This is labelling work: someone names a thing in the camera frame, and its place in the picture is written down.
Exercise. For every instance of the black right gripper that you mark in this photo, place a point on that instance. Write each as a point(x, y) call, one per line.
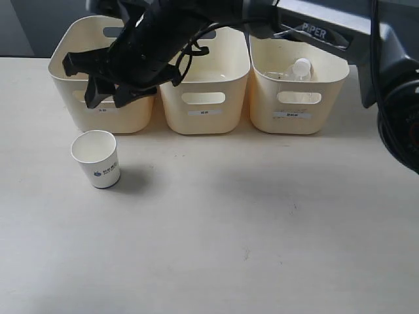
point(138, 60)

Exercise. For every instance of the white paper cup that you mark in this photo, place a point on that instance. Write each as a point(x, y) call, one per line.
point(96, 153)

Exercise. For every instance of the clear plastic bottle white cap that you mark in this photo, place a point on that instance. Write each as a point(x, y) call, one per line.
point(299, 71)

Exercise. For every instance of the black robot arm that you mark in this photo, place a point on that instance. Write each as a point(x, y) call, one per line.
point(377, 37)

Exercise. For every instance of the left cream plastic bin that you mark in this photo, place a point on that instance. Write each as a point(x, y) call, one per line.
point(87, 34)

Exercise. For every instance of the cream plastic bin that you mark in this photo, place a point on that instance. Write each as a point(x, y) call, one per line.
point(87, 34)
point(210, 98)
point(267, 112)

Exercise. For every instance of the middle cream plastic bin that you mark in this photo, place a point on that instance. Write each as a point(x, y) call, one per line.
point(210, 98)

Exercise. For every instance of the right cream plastic bin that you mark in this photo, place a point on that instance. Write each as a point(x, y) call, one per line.
point(267, 112)

